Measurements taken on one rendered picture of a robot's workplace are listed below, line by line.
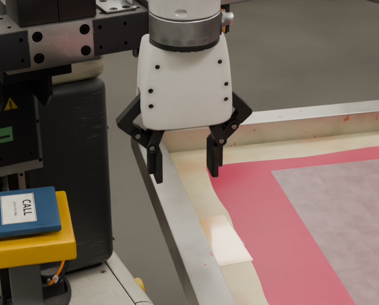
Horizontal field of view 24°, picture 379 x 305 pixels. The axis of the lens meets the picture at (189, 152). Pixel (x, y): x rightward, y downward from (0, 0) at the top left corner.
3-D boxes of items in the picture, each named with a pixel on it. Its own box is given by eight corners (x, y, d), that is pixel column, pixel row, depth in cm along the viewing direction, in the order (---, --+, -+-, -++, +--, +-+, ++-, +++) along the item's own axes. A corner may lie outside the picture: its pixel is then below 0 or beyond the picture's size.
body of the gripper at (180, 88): (222, 11, 97) (220, 103, 102) (130, 17, 95) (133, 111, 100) (240, 35, 90) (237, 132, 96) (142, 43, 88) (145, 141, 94)
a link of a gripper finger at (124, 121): (171, 71, 95) (188, 113, 98) (105, 98, 95) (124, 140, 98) (173, 75, 94) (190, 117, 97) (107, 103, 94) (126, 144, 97)
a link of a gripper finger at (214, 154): (233, 111, 101) (232, 162, 104) (206, 114, 100) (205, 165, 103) (240, 123, 98) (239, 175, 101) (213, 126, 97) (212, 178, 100)
